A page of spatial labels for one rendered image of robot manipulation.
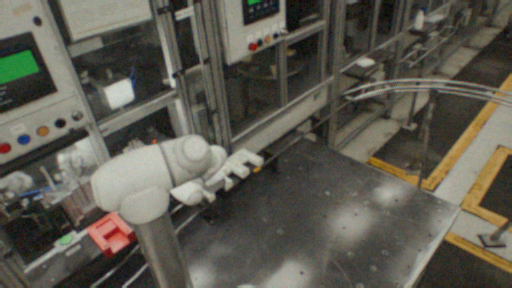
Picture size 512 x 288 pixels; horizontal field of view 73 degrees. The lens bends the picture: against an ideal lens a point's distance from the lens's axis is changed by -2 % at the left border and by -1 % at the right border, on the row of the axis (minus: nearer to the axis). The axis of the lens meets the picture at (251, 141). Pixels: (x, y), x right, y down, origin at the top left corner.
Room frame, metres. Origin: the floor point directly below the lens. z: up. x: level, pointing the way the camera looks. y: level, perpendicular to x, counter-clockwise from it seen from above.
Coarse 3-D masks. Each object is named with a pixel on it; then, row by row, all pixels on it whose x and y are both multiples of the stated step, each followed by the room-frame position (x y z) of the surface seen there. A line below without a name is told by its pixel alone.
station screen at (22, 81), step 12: (12, 48) 0.99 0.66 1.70; (24, 48) 1.01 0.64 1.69; (36, 60) 1.02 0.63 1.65; (36, 72) 1.01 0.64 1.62; (0, 84) 0.94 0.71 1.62; (12, 84) 0.96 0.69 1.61; (24, 84) 0.98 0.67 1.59; (36, 84) 1.00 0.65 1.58; (48, 84) 1.02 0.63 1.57; (0, 96) 0.93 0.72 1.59; (12, 96) 0.95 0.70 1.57; (24, 96) 0.97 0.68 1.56; (0, 108) 0.92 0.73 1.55
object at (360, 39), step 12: (360, 0) 2.44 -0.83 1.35; (372, 0) 2.55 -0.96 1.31; (348, 12) 2.34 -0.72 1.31; (360, 12) 2.45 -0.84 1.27; (372, 12) 2.56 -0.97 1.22; (384, 12) 3.09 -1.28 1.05; (348, 24) 2.34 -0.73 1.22; (360, 24) 2.46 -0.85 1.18; (348, 36) 2.35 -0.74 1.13; (360, 36) 2.47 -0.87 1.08; (348, 48) 2.36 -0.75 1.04; (360, 48) 2.48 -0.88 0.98; (348, 60) 2.37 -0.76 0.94
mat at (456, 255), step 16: (448, 240) 1.41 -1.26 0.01; (464, 240) 1.41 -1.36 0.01; (448, 256) 1.29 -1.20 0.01; (464, 256) 1.28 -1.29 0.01; (480, 256) 1.27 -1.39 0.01; (496, 256) 1.27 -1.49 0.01; (432, 272) 1.19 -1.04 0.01; (448, 272) 1.18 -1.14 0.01; (464, 272) 1.17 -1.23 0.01; (480, 272) 1.16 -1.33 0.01; (496, 272) 1.16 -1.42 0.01
